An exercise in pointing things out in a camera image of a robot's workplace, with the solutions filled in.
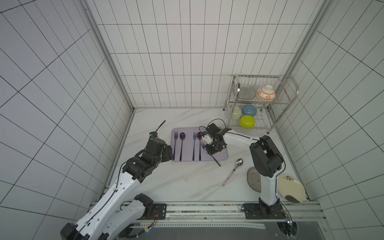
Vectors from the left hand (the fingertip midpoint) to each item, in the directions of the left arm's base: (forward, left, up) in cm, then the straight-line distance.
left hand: (162, 153), depth 76 cm
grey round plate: (+37, -49, +11) cm, 63 cm away
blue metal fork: (+20, -17, -15) cm, 30 cm away
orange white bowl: (+32, -59, +15) cm, 69 cm away
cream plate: (-12, -71, -16) cm, 73 cm away
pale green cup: (+36, -47, -7) cm, 60 cm away
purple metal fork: (+20, -4, -16) cm, 26 cm away
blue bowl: (+39, -57, -7) cm, 69 cm away
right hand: (+9, -23, -16) cm, 30 cm away
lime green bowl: (+29, -53, -8) cm, 61 cm away
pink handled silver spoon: (+2, -43, -14) cm, 46 cm away
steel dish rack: (+29, -54, +11) cm, 62 cm away
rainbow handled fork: (+7, -23, -6) cm, 25 cm away
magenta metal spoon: (+20, -20, -13) cm, 32 cm away
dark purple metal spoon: (+21, -8, -14) cm, 26 cm away
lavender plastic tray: (+15, -12, -17) cm, 25 cm away
